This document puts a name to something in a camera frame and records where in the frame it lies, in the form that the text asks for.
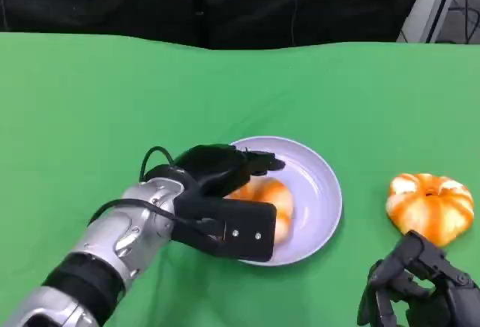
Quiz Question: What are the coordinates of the grey metal frame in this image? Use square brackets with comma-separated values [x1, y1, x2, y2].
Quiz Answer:
[397, 0, 466, 44]

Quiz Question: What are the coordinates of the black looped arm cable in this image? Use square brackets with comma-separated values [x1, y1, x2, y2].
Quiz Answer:
[140, 146, 177, 185]

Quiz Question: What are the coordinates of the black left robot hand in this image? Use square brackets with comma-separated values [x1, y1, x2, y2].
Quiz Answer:
[170, 143, 286, 200]

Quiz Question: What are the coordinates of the black long arm cable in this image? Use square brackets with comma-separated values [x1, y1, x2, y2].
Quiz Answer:
[86, 198, 177, 227]

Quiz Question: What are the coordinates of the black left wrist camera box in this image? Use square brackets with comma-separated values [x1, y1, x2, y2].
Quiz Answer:
[171, 187, 278, 263]

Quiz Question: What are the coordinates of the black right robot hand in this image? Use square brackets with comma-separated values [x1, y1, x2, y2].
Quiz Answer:
[355, 230, 480, 327]

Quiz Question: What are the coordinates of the black floor cable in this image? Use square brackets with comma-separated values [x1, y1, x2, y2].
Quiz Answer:
[448, 4, 480, 45]

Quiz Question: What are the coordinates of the orange white toy bread roll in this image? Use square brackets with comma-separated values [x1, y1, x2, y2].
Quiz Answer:
[226, 177, 294, 245]
[385, 172, 476, 248]

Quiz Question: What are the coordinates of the lilac plate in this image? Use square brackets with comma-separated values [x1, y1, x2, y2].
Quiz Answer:
[226, 136, 343, 267]

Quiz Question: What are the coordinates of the black backdrop curtain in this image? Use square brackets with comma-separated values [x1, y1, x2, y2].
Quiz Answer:
[0, 0, 436, 51]

